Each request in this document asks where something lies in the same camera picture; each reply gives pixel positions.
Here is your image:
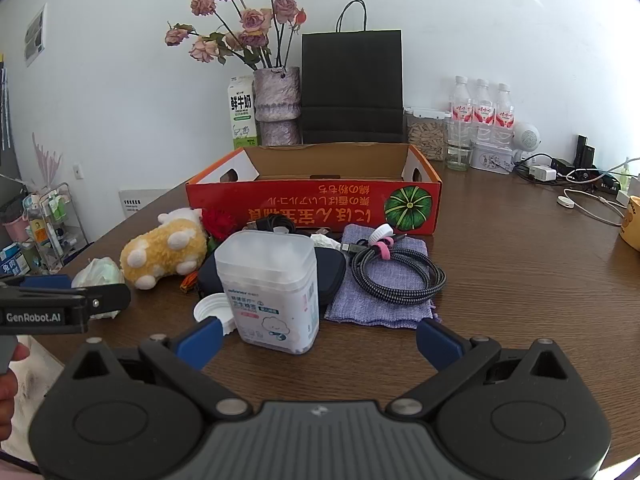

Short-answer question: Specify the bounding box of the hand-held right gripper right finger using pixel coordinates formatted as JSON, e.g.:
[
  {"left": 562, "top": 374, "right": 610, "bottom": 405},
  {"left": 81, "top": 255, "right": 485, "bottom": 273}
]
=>
[{"left": 387, "top": 317, "right": 571, "bottom": 423}]

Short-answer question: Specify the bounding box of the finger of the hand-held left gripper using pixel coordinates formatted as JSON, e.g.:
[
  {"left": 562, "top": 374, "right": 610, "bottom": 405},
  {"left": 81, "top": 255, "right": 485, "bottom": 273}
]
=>
[
  {"left": 82, "top": 283, "right": 132, "bottom": 322},
  {"left": 0, "top": 274, "right": 72, "bottom": 292}
]

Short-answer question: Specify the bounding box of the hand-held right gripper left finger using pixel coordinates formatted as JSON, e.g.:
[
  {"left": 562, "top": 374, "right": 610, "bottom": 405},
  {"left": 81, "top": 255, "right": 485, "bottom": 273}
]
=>
[{"left": 64, "top": 317, "right": 251, "bottom": 424}]

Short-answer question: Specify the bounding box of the white jar lid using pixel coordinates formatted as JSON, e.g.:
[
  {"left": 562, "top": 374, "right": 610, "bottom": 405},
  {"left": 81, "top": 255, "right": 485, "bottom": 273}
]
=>
[{"left": 194, "top": 294, "right": 238, "bottom": 335}]

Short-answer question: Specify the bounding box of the yellow spotted plush toy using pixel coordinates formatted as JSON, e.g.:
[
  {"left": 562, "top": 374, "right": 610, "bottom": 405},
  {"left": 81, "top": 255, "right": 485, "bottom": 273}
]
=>
[{"left": 120, "top": 207, "right": 210, "bottom": 292}]

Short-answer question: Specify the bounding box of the white plastic cotton swab container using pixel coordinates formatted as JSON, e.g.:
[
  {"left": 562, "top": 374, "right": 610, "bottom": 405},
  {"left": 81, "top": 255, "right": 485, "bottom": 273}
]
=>
[{"left": 214, "top": 231, "right": 320, "bottom": 356}]

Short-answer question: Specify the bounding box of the braided grey cable coil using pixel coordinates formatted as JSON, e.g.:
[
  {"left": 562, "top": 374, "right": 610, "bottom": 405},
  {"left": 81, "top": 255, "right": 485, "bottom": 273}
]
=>
[{"left": 340, "top": 232, "right": 447, "bottom": 305}]

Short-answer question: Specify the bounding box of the red rose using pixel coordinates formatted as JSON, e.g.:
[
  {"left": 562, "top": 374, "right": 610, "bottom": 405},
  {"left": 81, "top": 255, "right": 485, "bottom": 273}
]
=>
[{"left": 200, "top": 208, "right": 238, "bottom": 248}]

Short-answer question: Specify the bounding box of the navy zip pouch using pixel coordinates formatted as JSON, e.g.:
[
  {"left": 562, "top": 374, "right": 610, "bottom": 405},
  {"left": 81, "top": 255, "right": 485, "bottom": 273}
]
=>
[{"left": 192, "top": 247, "right": 347, "bottom": 311}]

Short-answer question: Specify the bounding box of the red cardboard box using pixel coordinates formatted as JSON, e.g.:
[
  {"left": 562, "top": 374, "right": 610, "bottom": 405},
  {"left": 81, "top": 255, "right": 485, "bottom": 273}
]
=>
[{"left": 185, "top": 142, "right": 443, "bottom": 237}]

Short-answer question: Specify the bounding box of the person's left hand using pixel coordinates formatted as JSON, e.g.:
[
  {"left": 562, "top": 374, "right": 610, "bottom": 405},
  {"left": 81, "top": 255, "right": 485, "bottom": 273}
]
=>
[{"left": 0, "top": 345, "right": 31, "bottom": 443}]

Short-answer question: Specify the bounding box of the metal storage rack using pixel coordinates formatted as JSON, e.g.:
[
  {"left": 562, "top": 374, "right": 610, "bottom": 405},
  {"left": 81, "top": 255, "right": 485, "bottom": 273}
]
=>
[{"left": 0, "top": 182, "right": 93, "bottom": 281}]

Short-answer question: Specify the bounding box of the purple woven cloth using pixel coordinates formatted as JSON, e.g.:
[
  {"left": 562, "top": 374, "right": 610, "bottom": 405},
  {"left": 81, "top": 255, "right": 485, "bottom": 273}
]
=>
[{"left": 324, "top": 224, "right": 440, "bottom": 330}]

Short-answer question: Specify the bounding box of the pink dried plant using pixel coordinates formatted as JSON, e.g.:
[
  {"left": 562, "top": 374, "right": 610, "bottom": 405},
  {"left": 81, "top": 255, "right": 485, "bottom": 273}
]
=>
[{"left": 32, "top": 132, "right": 63, "bottom": 191}]

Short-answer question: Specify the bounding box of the clear drinking glass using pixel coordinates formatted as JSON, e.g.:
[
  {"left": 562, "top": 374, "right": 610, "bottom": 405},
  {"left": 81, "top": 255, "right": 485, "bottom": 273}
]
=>
[{"left": 444, "top": 119, "right": 476, "bottom": 172}]

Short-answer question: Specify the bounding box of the white printed tin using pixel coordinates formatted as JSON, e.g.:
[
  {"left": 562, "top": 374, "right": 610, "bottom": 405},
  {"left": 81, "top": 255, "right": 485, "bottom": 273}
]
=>
[{"left": 470, "top": 141, "right": 515, "bottom": 175}]

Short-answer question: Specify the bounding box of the clear jar of wooden pegs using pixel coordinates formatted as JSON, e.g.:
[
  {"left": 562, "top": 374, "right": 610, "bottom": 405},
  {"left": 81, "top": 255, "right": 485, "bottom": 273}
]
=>
[{"left": 404, "top": 106, "right": 451, "bottom": 162}]

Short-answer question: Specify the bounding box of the white round speaker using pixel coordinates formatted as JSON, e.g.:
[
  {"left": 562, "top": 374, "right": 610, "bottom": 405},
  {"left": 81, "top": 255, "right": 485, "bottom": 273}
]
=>
[{"left": 511, "top": 121, "right": 542, "bottom": 163}]

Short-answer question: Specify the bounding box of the yellow mug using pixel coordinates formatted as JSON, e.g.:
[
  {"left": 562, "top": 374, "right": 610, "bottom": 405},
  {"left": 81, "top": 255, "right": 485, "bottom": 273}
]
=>
[{"left": 619, "top": 195, "right": 640, "bottom": 251}]

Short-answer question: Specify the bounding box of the white green milk carton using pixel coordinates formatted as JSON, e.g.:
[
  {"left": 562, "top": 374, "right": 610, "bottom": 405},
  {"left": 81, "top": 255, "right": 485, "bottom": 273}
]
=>
[{"left": 227, "top": 72, "right": 262, "bottom": 150}]

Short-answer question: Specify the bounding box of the red label water bottle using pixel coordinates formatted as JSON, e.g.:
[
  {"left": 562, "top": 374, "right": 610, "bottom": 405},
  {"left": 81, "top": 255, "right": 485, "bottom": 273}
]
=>
[
  {"left": 494, "top": 83, "right": 516, "bottom": 146},
  {"left": 472, "top": 79, "right": 496, "bottom": 143},
  {"left": 448, "top": 76, "right": 474, "bottom": 126}
]

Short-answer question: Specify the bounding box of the black upright device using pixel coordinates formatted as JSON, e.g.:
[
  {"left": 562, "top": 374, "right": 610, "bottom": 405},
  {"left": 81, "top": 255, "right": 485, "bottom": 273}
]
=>
[{"left": 575, "top": 135, "right": 597, "bottom": 167}]

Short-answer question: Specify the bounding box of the purple textured vase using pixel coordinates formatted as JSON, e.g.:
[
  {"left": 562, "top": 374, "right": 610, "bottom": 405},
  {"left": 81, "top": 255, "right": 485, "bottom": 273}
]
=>
[{"left": 252, "top": 66, "right": 302, "bottom": 146}]

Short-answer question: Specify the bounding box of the black paper bag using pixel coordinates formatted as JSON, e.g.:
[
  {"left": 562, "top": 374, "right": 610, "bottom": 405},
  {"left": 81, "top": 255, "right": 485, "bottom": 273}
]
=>
[{"left": 300, "top": 0, "right": 408, "bottom": 145}]

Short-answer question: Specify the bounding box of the dried pink roses bouquet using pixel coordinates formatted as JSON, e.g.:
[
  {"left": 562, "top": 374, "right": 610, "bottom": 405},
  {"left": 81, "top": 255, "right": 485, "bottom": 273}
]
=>
[{"left": 165, "top": 0, "right": 307, "bottom": 72}]

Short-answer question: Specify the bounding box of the black cable bundle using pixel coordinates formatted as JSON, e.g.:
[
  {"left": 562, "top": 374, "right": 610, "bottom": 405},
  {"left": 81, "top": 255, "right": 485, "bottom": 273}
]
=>
[{"left": 247, "top": 213, "right": 301, "bottom": 235}]

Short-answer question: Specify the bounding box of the white cable with puck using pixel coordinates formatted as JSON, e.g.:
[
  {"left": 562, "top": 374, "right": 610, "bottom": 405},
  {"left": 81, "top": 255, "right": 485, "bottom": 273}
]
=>
[{"left": 557, "top": 187, "right": 626, "bottom": 228}]

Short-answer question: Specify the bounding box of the wall poster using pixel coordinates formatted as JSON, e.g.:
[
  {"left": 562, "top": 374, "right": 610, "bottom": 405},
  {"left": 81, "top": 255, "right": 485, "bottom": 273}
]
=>
[{"left": 24, "top": 2, "right": 48, "bottom": 68}]

